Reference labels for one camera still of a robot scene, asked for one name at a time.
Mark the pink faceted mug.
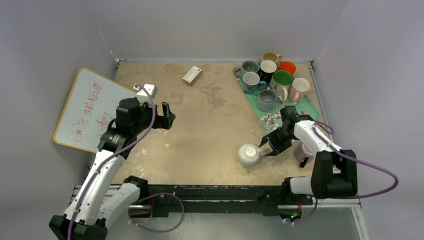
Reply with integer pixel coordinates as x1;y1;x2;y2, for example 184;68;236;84
288;78;311;105

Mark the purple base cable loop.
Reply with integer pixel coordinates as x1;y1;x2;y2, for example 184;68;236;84
127;192;185;234

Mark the orange mug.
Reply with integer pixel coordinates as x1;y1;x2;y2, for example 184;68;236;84
278;61;297;76

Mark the black base frame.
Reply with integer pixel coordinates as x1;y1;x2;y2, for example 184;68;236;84
71;183;362;221

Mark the white red small box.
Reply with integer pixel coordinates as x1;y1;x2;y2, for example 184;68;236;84
182;66;203;86

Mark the tan brown round mug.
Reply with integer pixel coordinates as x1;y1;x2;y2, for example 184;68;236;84
259;51;282;65

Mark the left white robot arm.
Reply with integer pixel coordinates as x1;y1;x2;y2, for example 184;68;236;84
49;97;176;240

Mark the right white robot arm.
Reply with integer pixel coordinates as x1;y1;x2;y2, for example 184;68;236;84
259;106;358;204

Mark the cream white mug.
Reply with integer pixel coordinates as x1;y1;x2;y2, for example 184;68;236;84
269;70;294;104

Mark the grey mug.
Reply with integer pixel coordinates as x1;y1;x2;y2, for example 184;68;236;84
233;60;260;79

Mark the pale speckled mug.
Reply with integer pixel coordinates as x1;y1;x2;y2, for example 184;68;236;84
237;143;266;167

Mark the blue-grey round mug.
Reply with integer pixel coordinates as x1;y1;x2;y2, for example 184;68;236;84
257;89;277;112

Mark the green floral tray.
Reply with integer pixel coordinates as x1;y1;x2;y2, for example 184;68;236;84
245;63;322;133

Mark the mauve mug with black handle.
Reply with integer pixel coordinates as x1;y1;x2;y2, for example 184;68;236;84
293;142;314;168

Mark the whiteboard with red writing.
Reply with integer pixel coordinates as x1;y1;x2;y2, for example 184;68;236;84
53;67;135;153

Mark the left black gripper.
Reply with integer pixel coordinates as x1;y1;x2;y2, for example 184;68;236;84
131;99;174;135

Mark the blue mug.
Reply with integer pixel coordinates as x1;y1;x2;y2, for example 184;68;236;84
241;72;267;95

